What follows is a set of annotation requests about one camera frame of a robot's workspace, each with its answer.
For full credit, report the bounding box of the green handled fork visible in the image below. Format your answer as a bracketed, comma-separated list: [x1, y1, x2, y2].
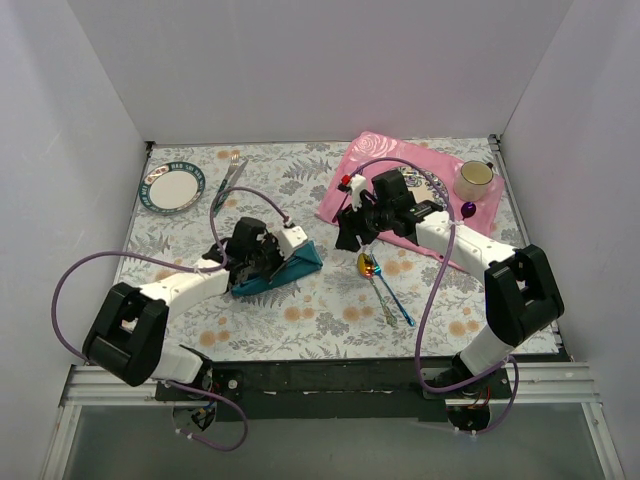
[213, 151, 240, 208]

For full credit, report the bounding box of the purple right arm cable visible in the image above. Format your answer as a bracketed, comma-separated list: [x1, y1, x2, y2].
[342, 157, 519, 437]

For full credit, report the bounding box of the blue floral white plate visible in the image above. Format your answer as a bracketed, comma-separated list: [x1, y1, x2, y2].
[397, 166, 449, 209]

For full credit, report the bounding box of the green handled knife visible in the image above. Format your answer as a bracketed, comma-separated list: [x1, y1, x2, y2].
[211, 160, 249, 217]

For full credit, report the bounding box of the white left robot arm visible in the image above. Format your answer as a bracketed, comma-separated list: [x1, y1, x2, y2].
[82, 217, 307, 400]

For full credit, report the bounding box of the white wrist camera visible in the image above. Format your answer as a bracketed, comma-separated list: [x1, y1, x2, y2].
[338, 174, 368, 212]
[274, 217, 309, 260]

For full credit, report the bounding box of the teal cloth napkin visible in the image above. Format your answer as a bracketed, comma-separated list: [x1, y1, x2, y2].
[231, 241, 323, 297]

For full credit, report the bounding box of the green rimmed white plate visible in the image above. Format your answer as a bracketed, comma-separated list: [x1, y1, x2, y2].
[138, 161, 206, 215]

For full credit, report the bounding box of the iridescent gold spoon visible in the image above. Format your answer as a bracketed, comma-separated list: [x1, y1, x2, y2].
[356, 253, 397, 327]

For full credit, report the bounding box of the pink floral placemat cloth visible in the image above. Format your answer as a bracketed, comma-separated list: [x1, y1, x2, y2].
[316, 132, 504, 258]

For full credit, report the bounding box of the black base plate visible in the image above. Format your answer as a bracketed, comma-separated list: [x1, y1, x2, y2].
[84, 349, 574, 424]

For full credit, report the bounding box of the iridescent blue fork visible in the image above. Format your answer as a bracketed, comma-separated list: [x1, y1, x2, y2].
[372, 259, 416, 327]

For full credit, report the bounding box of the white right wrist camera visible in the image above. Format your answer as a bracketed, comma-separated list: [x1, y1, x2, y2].
[338, 174, 368, 212]

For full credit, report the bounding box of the cream ceramic mug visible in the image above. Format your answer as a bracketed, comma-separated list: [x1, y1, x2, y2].
[453, 161, 499, 202]

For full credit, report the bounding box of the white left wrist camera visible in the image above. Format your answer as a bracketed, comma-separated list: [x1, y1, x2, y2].
[274, 217, 309, 260]

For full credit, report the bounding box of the purple metallic spoon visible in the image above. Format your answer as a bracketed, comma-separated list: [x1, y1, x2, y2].
[460, 202, 477, 220]

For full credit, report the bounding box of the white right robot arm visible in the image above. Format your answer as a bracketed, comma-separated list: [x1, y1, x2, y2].
[335, 169, 564, 398]

